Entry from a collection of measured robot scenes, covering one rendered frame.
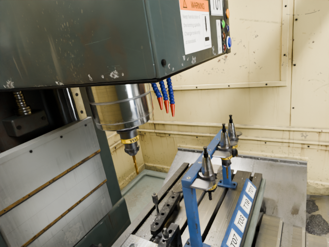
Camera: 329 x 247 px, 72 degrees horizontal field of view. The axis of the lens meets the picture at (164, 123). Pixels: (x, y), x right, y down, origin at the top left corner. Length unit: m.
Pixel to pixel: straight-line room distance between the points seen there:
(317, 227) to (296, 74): 0.82
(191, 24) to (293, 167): 1.29
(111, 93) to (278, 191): 1.24
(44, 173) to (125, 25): 0.73
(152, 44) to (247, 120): 1.26
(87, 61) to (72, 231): 0.86
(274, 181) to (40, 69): 1.38
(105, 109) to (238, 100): 1.12
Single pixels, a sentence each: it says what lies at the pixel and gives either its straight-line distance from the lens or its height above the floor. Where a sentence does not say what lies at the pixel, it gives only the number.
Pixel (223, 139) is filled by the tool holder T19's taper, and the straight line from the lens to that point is 1.00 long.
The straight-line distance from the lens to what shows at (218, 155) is 0.97.
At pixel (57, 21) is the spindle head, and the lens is 0.52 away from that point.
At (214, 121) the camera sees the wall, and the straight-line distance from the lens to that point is 1.64.
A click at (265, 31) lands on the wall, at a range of 1.45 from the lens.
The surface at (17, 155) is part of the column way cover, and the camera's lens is 0.94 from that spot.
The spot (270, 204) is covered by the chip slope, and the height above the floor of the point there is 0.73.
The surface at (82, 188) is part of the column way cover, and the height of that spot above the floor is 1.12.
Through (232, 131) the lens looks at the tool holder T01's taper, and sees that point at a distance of 1.09.
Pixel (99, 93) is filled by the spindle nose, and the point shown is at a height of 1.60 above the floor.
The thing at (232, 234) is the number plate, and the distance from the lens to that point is 1.02.
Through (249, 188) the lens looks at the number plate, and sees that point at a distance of 1.25.
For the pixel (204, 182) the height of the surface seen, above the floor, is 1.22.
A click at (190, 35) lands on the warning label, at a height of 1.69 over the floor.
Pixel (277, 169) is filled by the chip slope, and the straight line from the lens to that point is 1.63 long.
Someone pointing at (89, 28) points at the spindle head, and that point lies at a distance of 0.46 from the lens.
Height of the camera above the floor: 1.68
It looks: 19 degrees down
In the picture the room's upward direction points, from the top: 9 degrees counter-clockwise
